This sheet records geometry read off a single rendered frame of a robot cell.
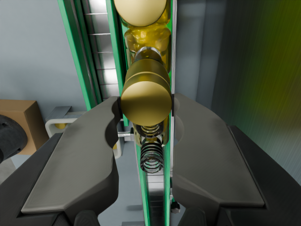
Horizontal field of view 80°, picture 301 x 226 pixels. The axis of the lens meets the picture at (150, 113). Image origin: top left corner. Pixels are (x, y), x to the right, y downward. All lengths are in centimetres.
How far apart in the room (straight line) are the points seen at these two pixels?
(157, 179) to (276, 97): 54
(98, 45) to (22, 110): 36
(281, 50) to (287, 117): 6
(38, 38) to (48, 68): 9
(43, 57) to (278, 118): 60
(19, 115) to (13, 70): 14
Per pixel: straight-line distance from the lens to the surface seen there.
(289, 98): 19
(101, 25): 43
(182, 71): 59
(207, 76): 51
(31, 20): 63
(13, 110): 70
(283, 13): 21
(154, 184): 70
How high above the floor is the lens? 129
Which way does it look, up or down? 58 degrees down
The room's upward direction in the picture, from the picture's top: 180 degrees clockwise
